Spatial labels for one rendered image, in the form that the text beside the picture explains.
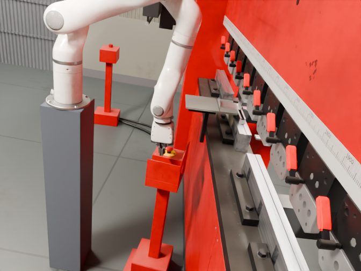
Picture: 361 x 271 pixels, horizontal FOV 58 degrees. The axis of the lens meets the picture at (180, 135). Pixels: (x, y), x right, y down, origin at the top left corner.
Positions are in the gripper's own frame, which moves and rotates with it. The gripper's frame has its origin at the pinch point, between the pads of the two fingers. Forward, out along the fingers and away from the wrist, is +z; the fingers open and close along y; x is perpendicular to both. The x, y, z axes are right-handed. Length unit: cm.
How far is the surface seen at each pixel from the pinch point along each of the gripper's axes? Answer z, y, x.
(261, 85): -39, -39, 8
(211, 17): -47, -5, -115
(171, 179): 11.5, -6.0, 4.8
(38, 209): 77, 92, -27
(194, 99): -15.3, -9.1, -32.6
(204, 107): -14.7, -15.7, -24.4
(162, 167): 5.8, -1.7, 4.8
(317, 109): -48, -49, 54
